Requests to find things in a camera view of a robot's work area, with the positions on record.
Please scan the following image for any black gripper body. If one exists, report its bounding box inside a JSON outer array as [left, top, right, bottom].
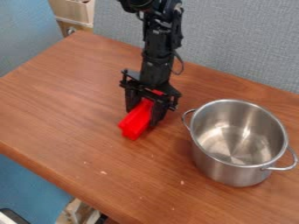
[[119, 51, 183, 110]]

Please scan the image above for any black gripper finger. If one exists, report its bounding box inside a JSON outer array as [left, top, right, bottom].
[[126, 88, 142, 112], [150, 101, 169, 127]]

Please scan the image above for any stainless steel pot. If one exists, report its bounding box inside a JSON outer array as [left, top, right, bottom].
[[182, 99, 299, 187]]

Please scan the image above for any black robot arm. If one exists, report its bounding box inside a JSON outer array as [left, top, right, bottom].
[[118, 0, 185, 126]]

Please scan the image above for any light wooden furniture piece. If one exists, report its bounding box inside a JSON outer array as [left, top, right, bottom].
[[49, 0, 97, 37]]

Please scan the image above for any red plastic block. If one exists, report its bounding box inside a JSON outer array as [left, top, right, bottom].
[[118, 97, 154, 140]]

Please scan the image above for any dark object bottom corner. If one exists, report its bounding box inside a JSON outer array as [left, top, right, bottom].
[[0, 208, 31, 224]]

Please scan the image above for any wooden frame under table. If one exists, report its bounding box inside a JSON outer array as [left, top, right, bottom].
[[55, 199, 101, 224]]

